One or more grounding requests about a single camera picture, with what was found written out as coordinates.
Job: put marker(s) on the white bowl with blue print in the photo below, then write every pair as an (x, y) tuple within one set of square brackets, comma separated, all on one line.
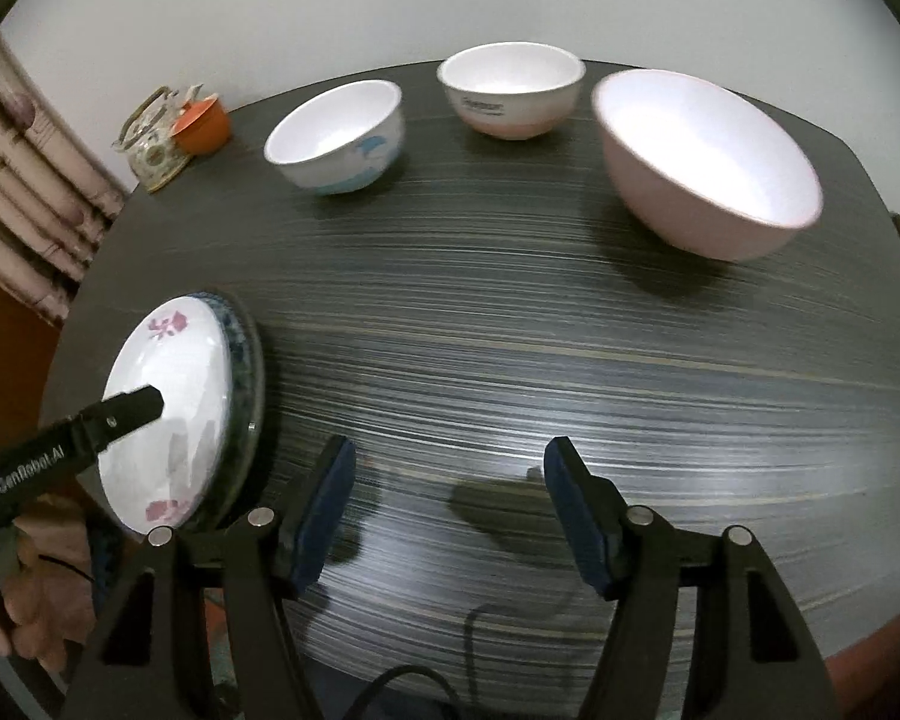
[(330, 127)]

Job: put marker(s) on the white plate with pink flowers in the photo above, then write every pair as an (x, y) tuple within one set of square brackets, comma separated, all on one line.
[(172, 360)]

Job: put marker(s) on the large blue patterned plate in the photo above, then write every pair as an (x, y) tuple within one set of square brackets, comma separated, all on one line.
[(246, 382)]

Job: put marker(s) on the large pink bowl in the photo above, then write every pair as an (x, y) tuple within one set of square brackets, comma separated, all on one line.
[(705, 150)]

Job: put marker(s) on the white bowl with dark lettering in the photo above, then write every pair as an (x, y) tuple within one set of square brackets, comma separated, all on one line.
[(510, 75)]

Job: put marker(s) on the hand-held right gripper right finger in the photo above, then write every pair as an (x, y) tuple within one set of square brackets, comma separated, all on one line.
[(577, 517)]

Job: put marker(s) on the orange cup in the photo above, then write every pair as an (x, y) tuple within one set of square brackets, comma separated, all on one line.
[(202, 131)]

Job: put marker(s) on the person's left hand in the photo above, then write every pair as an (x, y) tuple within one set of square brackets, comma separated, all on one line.
[(37, 600)]

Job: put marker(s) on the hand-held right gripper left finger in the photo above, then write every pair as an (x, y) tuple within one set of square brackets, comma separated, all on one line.
[(322, 517)]

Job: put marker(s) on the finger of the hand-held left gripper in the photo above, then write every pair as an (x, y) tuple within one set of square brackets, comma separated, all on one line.
[(131, 409)]

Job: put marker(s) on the floral ceramic teapot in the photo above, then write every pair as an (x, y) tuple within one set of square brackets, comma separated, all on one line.
[(150, 154)]

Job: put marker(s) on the beige patterned curtain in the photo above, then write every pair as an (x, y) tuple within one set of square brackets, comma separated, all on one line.
[(22, 187)]

